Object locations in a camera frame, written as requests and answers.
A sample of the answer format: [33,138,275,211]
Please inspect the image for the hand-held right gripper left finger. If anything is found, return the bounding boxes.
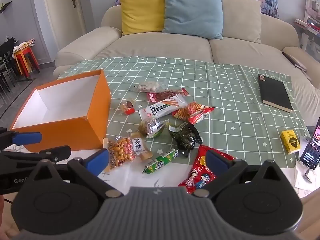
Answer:
[30,149,124,198]

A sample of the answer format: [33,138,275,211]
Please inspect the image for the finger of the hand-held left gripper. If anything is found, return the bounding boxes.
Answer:
[0,145,72,174]
[0,127,43,147]

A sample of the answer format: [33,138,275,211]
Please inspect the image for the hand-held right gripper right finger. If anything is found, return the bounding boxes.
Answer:
[194,149,288,198]

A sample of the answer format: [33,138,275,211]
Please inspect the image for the red cartoon snack packet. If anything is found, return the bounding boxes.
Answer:
[178,145,237,194]

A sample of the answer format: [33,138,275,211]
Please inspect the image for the orange cardboard box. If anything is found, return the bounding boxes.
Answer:
[9,69,112,153]

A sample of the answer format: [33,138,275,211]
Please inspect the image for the red fries snack packet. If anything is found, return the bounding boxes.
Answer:
[171,102,215,124]

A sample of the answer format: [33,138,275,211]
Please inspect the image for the clear packet brown snack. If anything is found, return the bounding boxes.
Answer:
[137,118,170,139]

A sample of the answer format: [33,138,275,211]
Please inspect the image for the red meat snack packet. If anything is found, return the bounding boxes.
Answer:
[146,88,189,103]

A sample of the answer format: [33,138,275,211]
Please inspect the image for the clear peanut packet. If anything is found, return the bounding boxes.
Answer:
[134,81,167,93]

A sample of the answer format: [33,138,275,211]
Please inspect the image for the clear mixed nuts packet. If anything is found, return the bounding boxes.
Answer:
[107,135,137,170]

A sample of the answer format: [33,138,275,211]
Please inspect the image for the dark glossy snack packet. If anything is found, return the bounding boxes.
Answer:
[167,122,203,160]

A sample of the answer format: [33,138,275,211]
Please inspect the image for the white label tofu packet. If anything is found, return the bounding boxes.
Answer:
[129,133,153,163]

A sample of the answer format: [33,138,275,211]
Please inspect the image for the green sausage stick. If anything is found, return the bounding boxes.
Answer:
[142,149,179,175]

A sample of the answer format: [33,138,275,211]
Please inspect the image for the black dining chair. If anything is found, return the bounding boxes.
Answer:
[0,37,19,77]
[0,67,11,93]

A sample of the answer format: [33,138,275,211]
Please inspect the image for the small clear jujube packet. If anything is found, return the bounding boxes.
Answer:
[119,99,137,116]

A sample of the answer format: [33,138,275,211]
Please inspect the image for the white spicy strips packet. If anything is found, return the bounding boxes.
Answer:
[138,95,188,121]

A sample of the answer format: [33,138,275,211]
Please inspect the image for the green checked tablecloth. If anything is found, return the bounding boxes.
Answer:
[57,56,311,170]

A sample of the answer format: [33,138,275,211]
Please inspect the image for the small yellow carton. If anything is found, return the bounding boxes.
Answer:
[280,129,301,155]

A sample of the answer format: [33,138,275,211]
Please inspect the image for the stacked plastic stools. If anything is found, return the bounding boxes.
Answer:
[14,45,40,77]

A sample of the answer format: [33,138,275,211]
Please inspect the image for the black notebook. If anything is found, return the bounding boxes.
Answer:
[257,74,293,113]

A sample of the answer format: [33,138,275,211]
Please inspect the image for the papers on stools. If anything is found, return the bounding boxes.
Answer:
[12,38,35,53]

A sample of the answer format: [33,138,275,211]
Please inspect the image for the metal phone stand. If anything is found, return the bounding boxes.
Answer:
[302,166,315,184]

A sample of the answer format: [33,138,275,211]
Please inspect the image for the smartphone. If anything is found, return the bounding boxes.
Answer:
[299,116,320,169]

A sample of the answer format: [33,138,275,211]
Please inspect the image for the beige sofa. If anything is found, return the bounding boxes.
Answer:
[53,0,320,128]

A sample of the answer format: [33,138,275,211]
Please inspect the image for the dark book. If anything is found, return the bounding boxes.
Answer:
[282,52,307,72]

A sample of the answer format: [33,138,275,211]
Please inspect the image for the white door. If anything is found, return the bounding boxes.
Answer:
[64,0,87,34]

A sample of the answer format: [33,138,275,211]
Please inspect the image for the beige pillow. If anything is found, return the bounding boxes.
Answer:
[211,0,262,44]

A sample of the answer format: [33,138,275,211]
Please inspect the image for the light blue pillow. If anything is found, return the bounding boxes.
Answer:
[161,0,224,40]

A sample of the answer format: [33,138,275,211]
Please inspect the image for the yellow pillow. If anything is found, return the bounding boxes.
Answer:
[117,0,165,36]

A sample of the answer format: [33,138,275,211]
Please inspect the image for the bookshelf with books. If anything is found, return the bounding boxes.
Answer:
[294,0,320,49]

